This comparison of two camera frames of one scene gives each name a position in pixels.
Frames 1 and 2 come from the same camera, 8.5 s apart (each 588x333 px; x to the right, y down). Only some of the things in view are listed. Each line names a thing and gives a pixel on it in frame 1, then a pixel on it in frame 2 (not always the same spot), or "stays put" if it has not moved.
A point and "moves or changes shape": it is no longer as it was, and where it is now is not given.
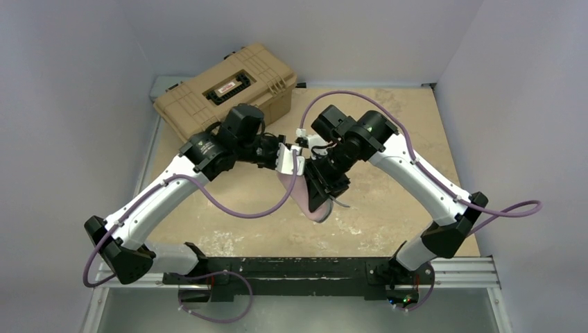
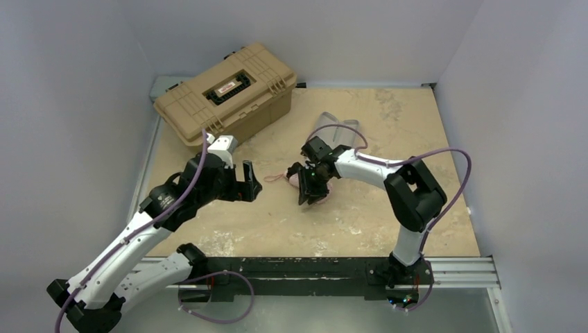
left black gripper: (268, 156) -> (239, 184)
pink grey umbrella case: (300, 196) moves or changes shape
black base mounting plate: (227, 277) stays put
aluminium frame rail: (451, 272) stays put
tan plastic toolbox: (255, 75) stays put
